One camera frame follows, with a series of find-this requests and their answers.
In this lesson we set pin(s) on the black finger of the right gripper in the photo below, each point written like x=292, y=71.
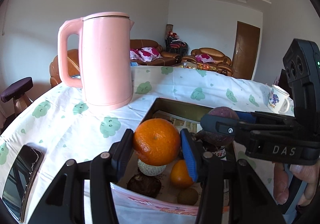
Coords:
x=211, y=123

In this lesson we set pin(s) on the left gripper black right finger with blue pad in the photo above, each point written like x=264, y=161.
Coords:
x=249, y=199

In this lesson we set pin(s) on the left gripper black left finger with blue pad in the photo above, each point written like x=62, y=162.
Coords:
x=63, y=201

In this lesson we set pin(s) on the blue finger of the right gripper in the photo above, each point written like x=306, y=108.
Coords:
x=246, y=117

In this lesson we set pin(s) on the purple passion fruit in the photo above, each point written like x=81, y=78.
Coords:
x=220, y=138

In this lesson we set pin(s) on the small yellow longan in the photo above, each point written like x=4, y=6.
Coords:
x=188, y=197

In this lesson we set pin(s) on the large orange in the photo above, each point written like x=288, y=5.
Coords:
x=179, y=176

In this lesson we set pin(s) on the mandarin orange back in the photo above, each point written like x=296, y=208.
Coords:
x=156, y=142

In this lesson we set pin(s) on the dark brown water chestnut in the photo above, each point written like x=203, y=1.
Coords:
x=149, y=186

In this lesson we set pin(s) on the person's right hand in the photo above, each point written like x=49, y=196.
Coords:
x=307, y=173

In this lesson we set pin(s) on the white mug blue print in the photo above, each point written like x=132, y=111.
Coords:
x=278, y=101

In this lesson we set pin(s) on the black smartphone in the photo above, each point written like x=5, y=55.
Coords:
x=21, y=177

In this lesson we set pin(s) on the black television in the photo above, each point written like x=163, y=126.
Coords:
x=282, y=82

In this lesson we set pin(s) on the brown leather armchair sofa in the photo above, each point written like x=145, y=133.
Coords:
x=222, y=62

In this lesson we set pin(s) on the wooden coffee table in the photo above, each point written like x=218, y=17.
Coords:
x=201, y=66

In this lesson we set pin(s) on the pink floral pillow armchair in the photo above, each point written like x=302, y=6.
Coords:
x=204, y=58

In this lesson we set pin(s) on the white tablecloth green clouds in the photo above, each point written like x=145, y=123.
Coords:
x=63, y=126

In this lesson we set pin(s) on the brown wooden door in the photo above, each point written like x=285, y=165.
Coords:
x=245, y=50

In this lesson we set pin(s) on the pink metal tin box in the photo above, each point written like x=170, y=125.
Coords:
x=132, y=207

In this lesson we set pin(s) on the brown leather long sofa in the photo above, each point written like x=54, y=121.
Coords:
x=168, y=59

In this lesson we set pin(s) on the stacked black chairs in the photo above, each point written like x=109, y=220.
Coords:
x=174, y=45

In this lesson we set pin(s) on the pink floral pillow left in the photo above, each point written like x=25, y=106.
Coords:
x=145, y=54

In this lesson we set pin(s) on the purple cushioned wooden stool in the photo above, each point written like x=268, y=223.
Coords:
x=17, y=93

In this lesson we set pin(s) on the pink electric kettle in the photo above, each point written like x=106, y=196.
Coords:
x=104, y=58

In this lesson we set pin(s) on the black depth camera box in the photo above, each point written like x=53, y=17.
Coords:
x=301, y=63

